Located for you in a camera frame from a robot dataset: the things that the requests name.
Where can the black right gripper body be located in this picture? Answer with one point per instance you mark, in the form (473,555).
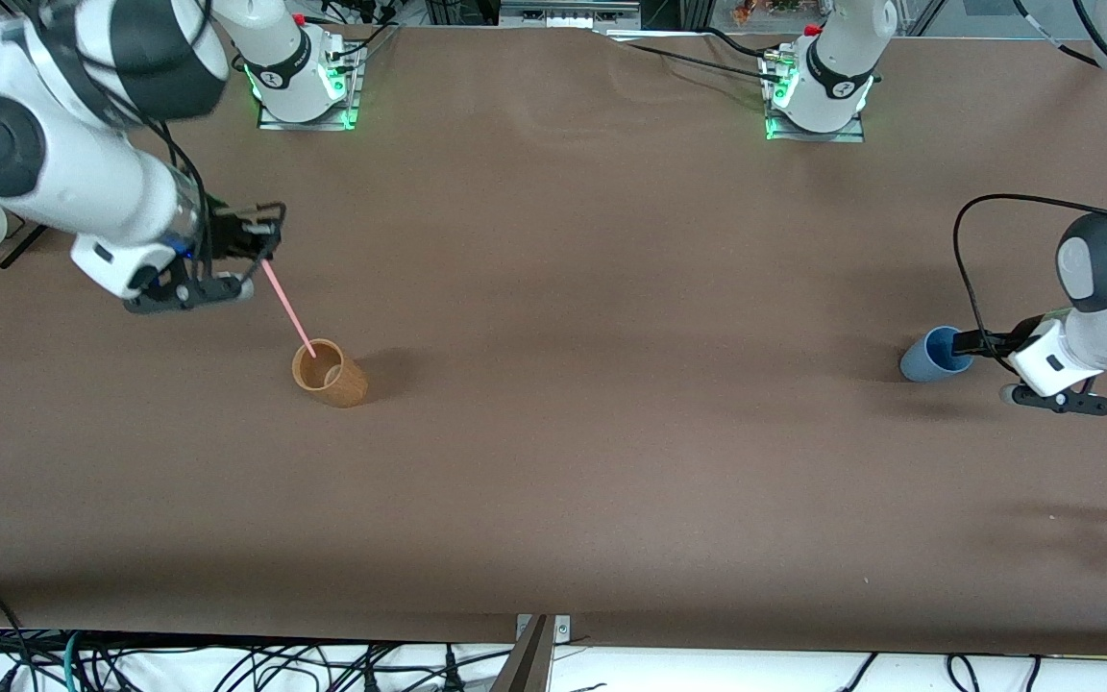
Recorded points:
(224,235)

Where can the dark support beam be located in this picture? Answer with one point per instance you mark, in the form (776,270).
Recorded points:
(527,663)

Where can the metal table bracket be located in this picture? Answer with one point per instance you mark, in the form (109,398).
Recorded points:
(561,628)

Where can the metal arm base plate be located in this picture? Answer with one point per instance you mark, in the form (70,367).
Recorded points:
(847,135)
(308,120)

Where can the grey control box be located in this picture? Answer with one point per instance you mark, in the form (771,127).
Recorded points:
(568,13)

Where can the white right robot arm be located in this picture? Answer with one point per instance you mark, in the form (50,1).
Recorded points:
(83,183)

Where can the pink straw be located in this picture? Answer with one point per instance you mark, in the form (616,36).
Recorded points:
(286,308)

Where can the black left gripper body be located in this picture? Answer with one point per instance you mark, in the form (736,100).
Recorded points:
(1022,337)

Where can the brown wooden cup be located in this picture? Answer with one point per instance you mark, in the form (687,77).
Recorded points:
(342,380)

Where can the blue cup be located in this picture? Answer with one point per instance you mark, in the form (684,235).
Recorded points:
(928,360)

